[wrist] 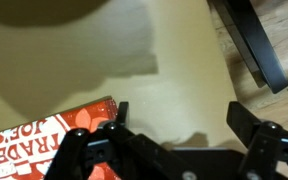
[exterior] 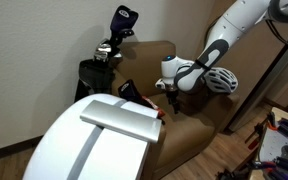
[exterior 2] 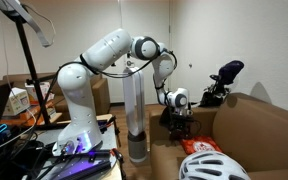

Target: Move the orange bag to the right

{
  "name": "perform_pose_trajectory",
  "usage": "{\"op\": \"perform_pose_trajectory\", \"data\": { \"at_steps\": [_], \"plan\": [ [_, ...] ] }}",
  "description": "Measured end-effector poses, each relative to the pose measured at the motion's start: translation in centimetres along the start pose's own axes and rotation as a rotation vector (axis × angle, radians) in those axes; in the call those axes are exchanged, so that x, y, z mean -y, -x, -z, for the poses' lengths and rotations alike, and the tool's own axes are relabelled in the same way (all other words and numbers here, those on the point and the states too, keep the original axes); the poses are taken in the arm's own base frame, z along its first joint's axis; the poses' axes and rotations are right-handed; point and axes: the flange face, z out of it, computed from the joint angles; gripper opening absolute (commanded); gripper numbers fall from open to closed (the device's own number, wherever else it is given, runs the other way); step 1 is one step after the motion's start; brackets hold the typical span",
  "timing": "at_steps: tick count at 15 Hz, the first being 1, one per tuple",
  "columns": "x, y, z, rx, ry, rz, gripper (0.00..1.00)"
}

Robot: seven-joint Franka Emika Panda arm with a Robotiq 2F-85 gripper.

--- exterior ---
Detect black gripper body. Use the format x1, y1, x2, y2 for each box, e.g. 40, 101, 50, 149
165, 83, 181, 104

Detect black golf bag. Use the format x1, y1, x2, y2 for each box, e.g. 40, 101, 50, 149
74, 58, 117, 103

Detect brown armchair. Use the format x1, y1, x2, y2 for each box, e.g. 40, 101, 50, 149
110, 40, 242, 180

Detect black golf club head cover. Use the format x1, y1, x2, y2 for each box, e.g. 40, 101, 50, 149
117, 78, 146, 103

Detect white bicycle helmet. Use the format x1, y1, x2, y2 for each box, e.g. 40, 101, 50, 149
203, 66, 239, 95

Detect silver golf club heads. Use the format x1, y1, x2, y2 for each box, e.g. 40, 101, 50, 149
93, 39, 124, 63

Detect navy golf club head cover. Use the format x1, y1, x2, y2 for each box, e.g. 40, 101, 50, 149
109, 4, 140, 35

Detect robot mounting table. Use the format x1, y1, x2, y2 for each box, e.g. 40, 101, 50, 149
250, 106, 288, 180

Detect dark baseboard strip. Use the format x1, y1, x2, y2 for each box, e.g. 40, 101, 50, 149
0, 134, 46, 164

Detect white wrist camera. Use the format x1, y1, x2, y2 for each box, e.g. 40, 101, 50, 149
155, 78, 167, 91

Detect red handled clamp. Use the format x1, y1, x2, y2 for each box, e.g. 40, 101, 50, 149
243, 122, 269, 150

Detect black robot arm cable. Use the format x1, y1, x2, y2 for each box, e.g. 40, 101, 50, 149
265, 18, 288, 55

